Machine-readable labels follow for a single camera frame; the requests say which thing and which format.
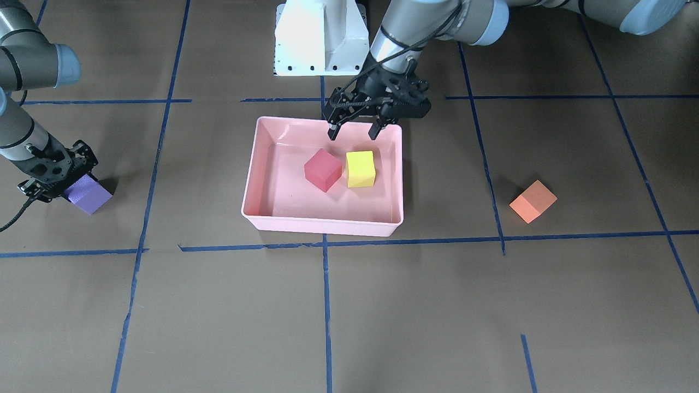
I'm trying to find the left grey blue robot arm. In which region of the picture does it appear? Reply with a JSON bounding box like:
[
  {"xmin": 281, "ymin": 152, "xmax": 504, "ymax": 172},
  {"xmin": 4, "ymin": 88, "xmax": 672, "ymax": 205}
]
[{"xmin": 323, "ymin": 1, "xmax": 685, "ymax": 140}]

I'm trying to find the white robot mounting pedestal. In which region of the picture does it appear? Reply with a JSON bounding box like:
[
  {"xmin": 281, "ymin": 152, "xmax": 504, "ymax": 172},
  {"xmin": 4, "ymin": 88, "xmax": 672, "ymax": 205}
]
[{"xmin": 273, "ymin": 1, "xmax": 370, "ymax": 77}]

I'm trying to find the yellow foam block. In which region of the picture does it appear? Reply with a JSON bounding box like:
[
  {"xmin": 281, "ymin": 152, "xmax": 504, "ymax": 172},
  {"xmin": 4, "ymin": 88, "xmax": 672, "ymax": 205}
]
[{"xmin": 346, "ymin": 150, "xmax": 376, "ymax": 188}]

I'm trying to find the red foam block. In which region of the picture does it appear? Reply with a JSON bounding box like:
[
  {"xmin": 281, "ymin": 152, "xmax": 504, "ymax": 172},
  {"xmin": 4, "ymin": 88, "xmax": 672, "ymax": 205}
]
[{"xmin": 304, "ymin": 148, "xmax": 343, "ymax": 193}]

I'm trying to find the pink plastic bin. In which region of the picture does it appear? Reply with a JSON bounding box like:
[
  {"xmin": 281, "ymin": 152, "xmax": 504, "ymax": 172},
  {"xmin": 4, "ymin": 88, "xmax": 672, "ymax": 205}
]
[{"xmin": 241, "ymin": 116, "xmax": 404, "ymax": 237}]

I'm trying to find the orange foam block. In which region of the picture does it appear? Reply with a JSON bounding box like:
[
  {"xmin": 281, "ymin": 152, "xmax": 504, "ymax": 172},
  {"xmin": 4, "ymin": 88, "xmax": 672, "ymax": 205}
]
[{"xmin": 509, "ymin": 180, "xmax": 558, "ymax": 224}]

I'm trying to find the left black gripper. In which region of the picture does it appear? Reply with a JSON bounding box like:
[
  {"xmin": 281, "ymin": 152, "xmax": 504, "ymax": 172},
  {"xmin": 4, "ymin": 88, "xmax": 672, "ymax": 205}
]
[{"xmin": 322, "ymin": 63, "xmax": 431, "ymax": 141}]

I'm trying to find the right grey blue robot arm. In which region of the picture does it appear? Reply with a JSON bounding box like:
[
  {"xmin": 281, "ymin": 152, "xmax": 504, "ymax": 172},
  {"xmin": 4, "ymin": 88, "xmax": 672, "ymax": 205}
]
[{"xmin": 1, "ymin": 1, "xmax": 98, "ymax": 203}]

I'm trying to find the purple foam block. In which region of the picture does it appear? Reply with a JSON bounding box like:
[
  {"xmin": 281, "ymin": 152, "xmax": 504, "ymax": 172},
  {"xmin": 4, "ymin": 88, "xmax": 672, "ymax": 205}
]
[{"xmin": 62, "ymin": 174, "xmax": 112, "ymax": 215}]

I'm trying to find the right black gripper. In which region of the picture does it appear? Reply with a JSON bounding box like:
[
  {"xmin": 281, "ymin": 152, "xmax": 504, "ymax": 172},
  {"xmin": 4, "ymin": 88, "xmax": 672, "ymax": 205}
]
[{"xmin": 17, "ymin": 140, "xmax": 100, "ymax": 204}]

